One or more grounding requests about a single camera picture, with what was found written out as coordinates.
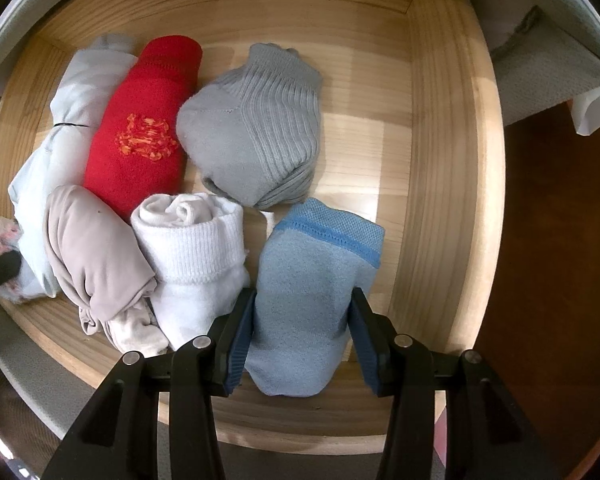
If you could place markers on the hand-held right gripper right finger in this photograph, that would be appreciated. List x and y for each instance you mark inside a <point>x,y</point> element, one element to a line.
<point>370,355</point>

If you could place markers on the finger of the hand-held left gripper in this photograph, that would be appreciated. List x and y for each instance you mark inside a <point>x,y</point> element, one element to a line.
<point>0,270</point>

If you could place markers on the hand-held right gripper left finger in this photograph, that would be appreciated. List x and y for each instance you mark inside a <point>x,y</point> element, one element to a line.
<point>237,355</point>

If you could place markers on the floral underwear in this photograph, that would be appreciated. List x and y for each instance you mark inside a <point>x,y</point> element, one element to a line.
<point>5,232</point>

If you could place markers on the beige underwear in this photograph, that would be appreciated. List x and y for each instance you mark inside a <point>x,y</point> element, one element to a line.
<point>85,245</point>

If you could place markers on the light blue sock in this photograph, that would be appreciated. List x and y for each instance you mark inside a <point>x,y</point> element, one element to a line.
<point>305,285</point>

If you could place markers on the white sock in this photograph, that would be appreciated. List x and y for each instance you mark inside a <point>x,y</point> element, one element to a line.
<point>190,260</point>

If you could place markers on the pale blue long sock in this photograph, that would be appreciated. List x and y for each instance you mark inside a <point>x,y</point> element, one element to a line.
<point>65,125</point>

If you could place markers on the red sock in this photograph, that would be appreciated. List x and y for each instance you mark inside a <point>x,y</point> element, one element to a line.
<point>140,110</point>

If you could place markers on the grey sock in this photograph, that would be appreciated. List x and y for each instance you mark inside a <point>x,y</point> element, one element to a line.
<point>250,125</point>

